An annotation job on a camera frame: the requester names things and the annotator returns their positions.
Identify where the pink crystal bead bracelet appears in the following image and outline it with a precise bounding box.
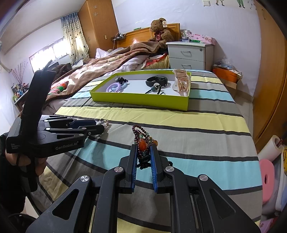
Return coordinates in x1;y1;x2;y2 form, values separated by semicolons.
96;119;110;131

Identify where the purple spiral hair tie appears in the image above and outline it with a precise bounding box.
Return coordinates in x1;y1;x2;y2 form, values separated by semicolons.
105;82;124;93

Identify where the dark beaded bracelet with pendant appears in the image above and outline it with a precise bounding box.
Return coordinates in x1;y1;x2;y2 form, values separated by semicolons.
131;124;159;170

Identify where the black small hair clip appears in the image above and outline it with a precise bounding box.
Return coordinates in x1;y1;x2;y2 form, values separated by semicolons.
115;77;128;85

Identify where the black wristband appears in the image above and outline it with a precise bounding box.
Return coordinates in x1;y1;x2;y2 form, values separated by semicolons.
145;75;168;87

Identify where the black cord bead necklace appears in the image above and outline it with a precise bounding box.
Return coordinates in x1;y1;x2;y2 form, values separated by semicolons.
144;83;166;96

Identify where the rose gold claw hair clip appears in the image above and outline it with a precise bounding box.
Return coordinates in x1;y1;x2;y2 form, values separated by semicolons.
172;69;191;97

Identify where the person's left hand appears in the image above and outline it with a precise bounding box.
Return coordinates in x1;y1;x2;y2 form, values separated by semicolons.
5;152;47;176

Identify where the red green plaid cushion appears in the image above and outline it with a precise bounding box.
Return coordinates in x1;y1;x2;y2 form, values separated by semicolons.
48;81;69;95

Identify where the brown fleece blanket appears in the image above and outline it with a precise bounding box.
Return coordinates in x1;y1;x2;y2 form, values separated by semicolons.
46;42;160;103

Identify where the striped tablecloth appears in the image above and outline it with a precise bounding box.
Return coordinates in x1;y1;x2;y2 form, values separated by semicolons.
31;71;262;223

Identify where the pink foam stool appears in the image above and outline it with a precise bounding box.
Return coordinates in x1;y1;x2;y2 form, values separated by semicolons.
259;159;275;204

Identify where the patterned window curtain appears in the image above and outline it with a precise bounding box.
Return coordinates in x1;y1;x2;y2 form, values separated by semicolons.
60;12;89;65

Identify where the lime green shallow box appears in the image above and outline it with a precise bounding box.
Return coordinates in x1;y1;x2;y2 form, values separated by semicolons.
90;69;190;111

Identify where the yellow mattress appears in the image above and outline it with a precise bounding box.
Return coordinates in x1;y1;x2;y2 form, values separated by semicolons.
143;54;170;70

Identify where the white paper roll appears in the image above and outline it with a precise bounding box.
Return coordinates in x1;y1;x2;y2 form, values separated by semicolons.
258;135;284;162

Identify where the wooden wardrobe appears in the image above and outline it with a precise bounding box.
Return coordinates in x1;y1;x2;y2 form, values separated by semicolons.
78;0;119;58

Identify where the wooden headboard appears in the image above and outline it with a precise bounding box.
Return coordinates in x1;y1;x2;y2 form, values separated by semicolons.
115;23;181;48

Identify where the grey drawer nightstand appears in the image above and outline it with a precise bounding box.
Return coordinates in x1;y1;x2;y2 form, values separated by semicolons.
166;41;214;71

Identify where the brown teddy bear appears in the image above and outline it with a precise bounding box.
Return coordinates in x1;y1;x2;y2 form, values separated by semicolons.
148;17;174;49

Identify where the wooden door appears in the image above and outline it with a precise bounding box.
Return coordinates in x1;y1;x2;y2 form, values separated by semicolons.
253;1;286;151

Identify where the orange storage box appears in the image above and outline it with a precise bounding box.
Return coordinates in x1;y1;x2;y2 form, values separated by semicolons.
213;59;243;90

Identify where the pink floral box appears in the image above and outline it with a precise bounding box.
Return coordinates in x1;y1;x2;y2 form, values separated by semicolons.
189;34;216;46

